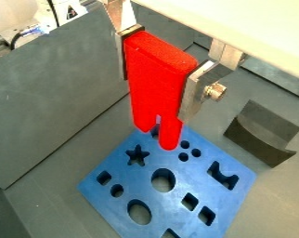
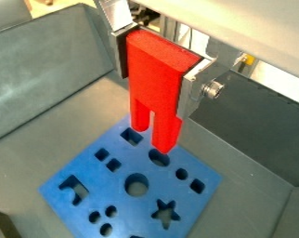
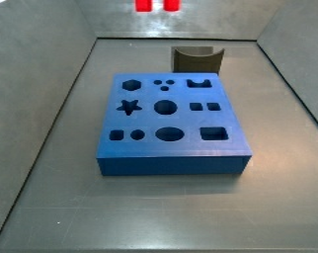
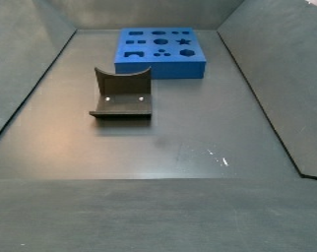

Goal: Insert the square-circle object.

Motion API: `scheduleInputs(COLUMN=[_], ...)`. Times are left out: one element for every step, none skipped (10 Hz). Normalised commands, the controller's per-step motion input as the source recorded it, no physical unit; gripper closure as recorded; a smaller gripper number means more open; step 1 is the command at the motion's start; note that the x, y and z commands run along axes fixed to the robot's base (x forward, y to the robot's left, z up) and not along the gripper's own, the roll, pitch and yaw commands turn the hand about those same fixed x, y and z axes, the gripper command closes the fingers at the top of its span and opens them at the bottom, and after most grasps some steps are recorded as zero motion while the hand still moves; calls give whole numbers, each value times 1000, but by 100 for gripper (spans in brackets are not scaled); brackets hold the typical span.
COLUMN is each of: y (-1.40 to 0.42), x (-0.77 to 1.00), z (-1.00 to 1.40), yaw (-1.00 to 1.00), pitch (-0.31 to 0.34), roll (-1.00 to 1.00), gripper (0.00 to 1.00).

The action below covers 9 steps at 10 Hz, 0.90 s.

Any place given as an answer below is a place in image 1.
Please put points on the red square-circle peg block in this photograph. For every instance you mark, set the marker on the red square-circle peg block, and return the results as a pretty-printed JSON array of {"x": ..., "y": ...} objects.
[{"x": 157, "y": 67}]

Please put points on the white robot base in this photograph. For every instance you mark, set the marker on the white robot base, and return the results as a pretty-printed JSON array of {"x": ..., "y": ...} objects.
[{"x": 53, "y": 14}]

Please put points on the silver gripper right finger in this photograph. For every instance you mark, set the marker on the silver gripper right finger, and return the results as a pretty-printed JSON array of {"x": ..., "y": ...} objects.
[{"x": 202, "y": 82}]

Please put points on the grey upright side panel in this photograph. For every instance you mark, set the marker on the grey upright side panel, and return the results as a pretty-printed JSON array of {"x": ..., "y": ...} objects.
[{"x": 58, "y": 82}]

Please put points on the blue shape sorting board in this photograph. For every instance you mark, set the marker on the blue shape sorting board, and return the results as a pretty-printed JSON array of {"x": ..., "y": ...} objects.
[{"x": 168, "y": 194}]

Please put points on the dark grey curved block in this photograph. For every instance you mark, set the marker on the dark grey curved block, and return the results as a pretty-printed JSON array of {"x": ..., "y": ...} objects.
[{"x": 262, "y": 133}]

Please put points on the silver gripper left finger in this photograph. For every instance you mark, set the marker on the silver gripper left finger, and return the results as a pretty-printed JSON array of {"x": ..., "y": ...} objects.
[{"x": 122, "y": 19}]

